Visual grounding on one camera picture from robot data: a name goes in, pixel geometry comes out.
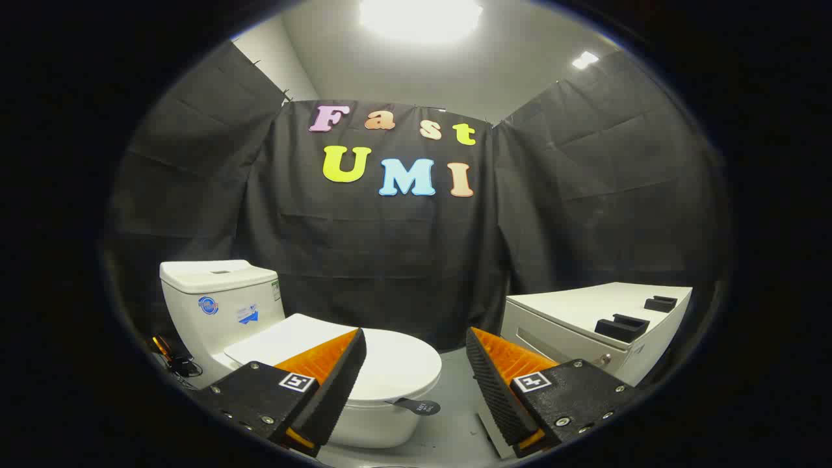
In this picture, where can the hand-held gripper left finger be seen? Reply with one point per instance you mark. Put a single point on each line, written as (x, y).
(338, 383)

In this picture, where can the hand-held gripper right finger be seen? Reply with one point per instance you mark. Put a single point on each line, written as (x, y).
(497, 390)

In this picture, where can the white toilet lid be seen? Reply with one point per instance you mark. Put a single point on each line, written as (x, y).
(403, 364)

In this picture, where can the white ceramic toilet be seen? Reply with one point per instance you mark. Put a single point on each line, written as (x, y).
(214, 305)

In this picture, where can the black pull tab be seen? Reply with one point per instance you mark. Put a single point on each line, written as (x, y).
(419, 407)

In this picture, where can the white drawer cabinet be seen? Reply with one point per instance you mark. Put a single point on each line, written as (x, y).
(572, 312)

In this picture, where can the black backdrop cloth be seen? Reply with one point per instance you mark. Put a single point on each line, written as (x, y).
(390, 260)

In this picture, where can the black plastic holder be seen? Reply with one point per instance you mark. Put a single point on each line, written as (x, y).
(660, 303)
(621, 327)

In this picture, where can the small ceiling light panel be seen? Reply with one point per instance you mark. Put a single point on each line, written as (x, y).
(584, 60)

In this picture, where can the large ceiling light panel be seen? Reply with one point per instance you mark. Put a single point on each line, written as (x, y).
(421, 18)

